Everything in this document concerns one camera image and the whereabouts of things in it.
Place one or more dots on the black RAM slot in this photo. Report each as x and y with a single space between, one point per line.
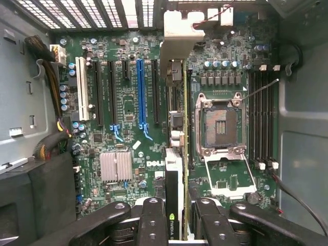
252 115
258 115
264 115

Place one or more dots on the silver chipset heat sink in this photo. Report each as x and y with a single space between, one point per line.
116 166

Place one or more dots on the white expansion slot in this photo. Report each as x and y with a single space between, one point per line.
82 89

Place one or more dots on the blue expansion slot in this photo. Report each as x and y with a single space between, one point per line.
141 94

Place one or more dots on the short black expansion slot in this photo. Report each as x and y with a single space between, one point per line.
125 69

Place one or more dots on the white power connector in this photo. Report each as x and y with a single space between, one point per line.
58 55

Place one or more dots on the thin metal locking lever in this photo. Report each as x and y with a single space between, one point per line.
261 89

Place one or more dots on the open black PC case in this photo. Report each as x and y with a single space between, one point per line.
302 153

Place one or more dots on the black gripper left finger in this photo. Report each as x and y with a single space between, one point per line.
153 225

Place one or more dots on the green motherboard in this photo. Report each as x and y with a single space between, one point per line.
128 102

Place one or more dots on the metal socket cover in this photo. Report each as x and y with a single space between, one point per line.
232 192

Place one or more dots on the CPU socket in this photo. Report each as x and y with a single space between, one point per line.
220 128

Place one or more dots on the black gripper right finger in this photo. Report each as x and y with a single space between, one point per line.
215 228

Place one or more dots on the black fan shroud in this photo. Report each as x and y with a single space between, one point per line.
38 200

